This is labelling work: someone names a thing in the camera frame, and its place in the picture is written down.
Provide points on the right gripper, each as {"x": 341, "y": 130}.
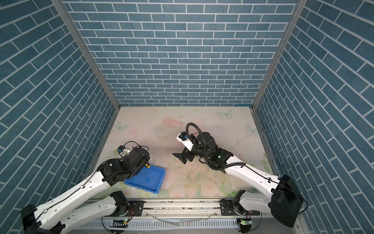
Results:
{"x": 181, "y": 156}

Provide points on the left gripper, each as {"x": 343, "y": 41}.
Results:
{"x": 146, "y": 161}

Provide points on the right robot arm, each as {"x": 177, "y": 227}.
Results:
{"x": 280, "y": 196}

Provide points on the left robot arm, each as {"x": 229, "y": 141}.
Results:
{"x": 65, "y": 212}

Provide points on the blue plastic bin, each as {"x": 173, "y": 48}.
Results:
{"x": 149, "y": 179}

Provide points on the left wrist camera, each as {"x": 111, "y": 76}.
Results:
{"x": 123, "y": 150}

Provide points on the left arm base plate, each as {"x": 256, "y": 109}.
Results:
{"x": 133, "y": 208}

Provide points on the aluminium front rail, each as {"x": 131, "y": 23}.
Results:
{"x": 178, "y": 209}

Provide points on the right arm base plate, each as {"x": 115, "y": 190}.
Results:
{"x": 229, "y": 208}

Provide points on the left aluminium corner post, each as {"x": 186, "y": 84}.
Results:
{"x": 72, "y": 28}

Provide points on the aluminium corner post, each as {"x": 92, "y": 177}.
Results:
{"x": 299, "y": 7}
{"x": 72, "y": 28}

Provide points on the right aluminium corner post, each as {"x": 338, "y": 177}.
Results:
{"x": 299, "y": 7}

